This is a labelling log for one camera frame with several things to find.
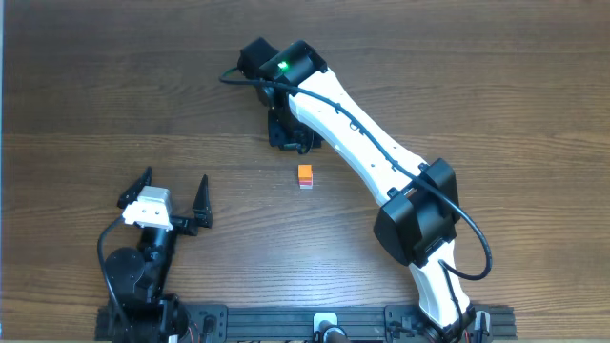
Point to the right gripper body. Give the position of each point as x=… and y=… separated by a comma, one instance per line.
x=281, y=133

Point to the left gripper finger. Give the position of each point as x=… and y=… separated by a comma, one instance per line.
x=138, y=188
x=203, y=205

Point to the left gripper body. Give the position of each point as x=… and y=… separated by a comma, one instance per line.
x=183, y=225

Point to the orange cube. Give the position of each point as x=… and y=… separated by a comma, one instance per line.
x=305, y=172

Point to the red cube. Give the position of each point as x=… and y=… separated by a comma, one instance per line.
x=306, y=183

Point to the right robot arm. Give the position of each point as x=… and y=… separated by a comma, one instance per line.
x=362, y=143

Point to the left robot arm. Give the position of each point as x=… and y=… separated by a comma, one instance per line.
x=124, y=276

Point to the white cube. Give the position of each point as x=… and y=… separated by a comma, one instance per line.
x=306, y=187

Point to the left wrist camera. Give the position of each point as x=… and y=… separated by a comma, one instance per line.
x=148, y=212

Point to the mounting rail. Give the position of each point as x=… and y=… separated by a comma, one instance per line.
x=276, y=324

